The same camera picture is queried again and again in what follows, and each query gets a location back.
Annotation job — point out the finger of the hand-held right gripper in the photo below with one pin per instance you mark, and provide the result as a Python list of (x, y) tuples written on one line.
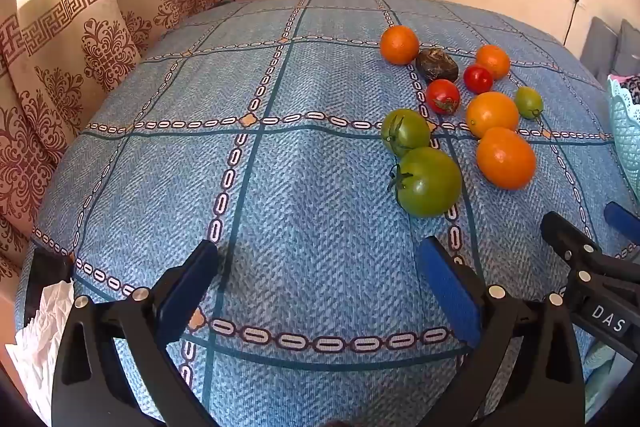
[(567, 237), (622, 216)]

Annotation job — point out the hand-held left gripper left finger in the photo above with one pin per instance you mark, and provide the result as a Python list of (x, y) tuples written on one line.
[(190, 289)]

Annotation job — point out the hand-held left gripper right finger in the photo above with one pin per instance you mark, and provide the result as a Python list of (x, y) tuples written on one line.
[(450, 294)]

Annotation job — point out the pale teal lattice basket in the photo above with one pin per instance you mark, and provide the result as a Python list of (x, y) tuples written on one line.
[(626, 132)]

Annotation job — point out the large orange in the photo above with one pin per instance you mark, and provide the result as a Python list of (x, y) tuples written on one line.
[(506, 158)]

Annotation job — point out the large green tomato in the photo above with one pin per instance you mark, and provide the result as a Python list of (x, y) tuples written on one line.
[(429, 182)]

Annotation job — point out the small green tomato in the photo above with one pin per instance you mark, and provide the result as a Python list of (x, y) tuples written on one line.
[(529, 102)]

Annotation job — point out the red tomato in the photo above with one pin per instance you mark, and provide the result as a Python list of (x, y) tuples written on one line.
[(478, 79), (443, 96)]

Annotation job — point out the pale teal cloth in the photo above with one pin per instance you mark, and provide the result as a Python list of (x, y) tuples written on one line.
[(600, 377)]

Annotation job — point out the leopard print cloth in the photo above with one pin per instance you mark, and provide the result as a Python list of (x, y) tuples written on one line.
[(635, 91)]

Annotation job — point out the blue checked tablecloth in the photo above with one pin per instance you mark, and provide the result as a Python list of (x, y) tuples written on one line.
[(280, 187)]

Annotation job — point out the dark box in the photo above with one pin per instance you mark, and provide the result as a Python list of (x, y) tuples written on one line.
[(45, 272)]

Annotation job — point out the white crumpled paper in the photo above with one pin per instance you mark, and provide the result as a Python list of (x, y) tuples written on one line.
[(42, 347)]

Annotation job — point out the grey quilted cushion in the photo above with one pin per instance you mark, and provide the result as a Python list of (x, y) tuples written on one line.
[(629, 49)]

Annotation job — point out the grey padded headboard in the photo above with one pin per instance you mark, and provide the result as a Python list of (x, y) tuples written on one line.
[(597, 44)]

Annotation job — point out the dark avocado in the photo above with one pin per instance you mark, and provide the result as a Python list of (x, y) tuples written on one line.
[(437, 65)]

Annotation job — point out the beige patterned curtain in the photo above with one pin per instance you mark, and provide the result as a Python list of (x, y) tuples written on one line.
[(90, 37)]

